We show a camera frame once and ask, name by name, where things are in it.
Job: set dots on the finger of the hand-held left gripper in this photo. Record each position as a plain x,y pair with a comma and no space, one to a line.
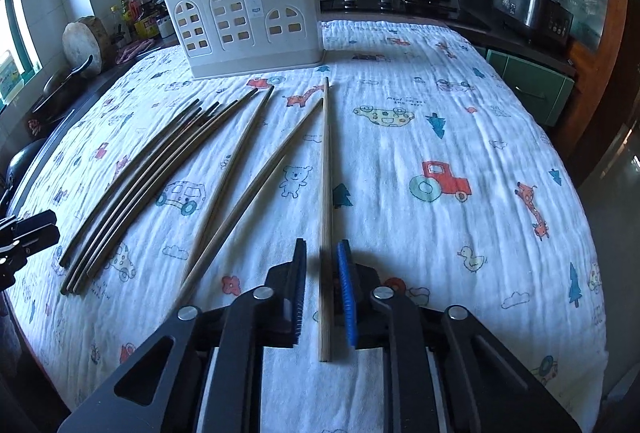
35,222
35,243

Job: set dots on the white plastic utensil holder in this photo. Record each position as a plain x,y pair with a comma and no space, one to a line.
240,48

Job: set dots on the white printed blanket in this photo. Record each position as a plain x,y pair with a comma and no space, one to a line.
400,213

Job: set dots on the bundle of dark chopsticks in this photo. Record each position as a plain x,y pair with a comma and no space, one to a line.
145,185

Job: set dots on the window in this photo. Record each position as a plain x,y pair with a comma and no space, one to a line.
10,63

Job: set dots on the dark soy sauce bottle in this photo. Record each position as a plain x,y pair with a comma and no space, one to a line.
142,20

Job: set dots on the green bottle with yellow cap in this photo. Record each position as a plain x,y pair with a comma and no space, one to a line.
126,18

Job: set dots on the wooden cabinet with glass door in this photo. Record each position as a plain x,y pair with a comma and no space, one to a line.
602,78

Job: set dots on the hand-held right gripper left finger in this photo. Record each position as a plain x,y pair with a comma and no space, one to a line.
299,303

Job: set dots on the round wooden cutting board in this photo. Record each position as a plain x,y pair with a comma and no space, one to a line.
82,45

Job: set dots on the yellow-capped seasoning bottle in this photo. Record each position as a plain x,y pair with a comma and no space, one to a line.
115,23

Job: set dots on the green base cabinet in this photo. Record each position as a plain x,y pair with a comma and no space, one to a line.
530,83

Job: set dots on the pink cloth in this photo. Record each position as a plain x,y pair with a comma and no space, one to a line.
131,52

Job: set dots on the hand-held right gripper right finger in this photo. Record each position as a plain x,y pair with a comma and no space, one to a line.
346,293

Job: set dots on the long wooden chopstick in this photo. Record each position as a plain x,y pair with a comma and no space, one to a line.
326,188
235,173
260,183

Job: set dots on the black wok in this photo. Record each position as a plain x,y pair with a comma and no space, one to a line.
60,88

